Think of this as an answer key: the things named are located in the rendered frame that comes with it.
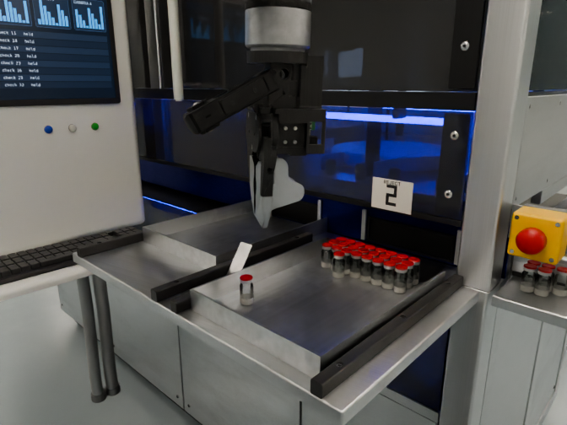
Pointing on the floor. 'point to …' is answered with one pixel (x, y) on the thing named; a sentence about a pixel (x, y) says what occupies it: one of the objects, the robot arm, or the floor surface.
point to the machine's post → (488, 198)
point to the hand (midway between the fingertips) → (258, 217)
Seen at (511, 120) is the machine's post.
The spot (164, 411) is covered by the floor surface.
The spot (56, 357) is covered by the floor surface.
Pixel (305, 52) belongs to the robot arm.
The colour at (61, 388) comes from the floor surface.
